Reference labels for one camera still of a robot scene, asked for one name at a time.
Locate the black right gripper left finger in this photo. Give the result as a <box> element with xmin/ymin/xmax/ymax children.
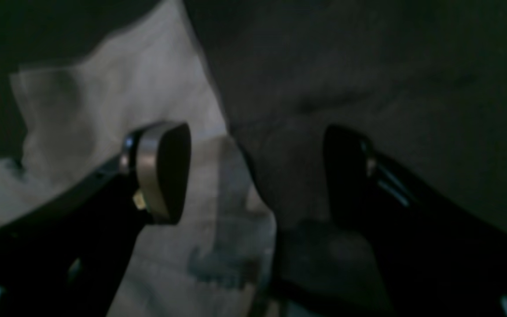
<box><xmin>0</xmin><ymin>121</ymin><xmax>191</xmax><ymax>317</ymax></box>

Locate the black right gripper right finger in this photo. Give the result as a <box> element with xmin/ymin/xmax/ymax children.
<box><xmin>323</xmin><ymin>125</ymin><xmax>507</xmax><ymax>317</ymax></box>

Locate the grey T-shirt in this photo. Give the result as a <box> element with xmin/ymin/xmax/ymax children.
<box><xmin>0</xmin><ymin>0</ymin><xmax>280</xmax><ymax>317</ymax></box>

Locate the black table cloth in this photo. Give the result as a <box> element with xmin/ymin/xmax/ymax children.
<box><xmin>0</xmin><ymin>0</ymin><xmax>507</xmax><ymax>317</ymax></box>

